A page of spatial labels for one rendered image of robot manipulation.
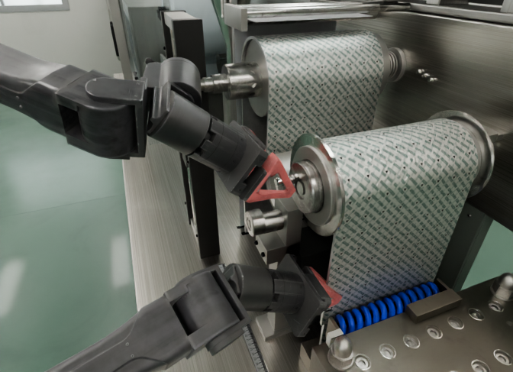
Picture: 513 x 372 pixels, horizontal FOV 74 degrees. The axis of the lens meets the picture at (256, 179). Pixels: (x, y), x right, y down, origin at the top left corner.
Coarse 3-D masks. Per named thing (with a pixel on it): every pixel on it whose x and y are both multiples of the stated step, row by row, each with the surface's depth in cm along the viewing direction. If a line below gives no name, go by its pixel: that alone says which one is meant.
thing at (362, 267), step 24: (432, 216) 52; (456, 216) 55; (360, 240) 48; (384, 240) 51; (408, 240) 53; (432, 240) 55; (336, 264) 49; (360, 264) 52; (384, 264) 54; (408, 264) 57; (432, 264) 60; (336, 288) 52; (360, 288) 55; (384, 288) 58; (408, 288) 61; (336, 312) 56
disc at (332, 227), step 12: (300, 144) 50; (312, 144) 46; (324, 144) 43; (324, 156) 44; (336, 168) 42; (336, 180) 42; (336, 192) 43; (336, 204) 43; (336, 216) 44; (312, 228) 51; (324, 228) 47; (336, 228) 45
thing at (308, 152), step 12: (468, 132) 51; (300, 156) 49; (312, 156) 46; (480, 156) 51; (324, 168) 43; (324, 180) 44; (324, 192) 45; (324, 204) 45; (312, 216) 49; (324, 216) 46
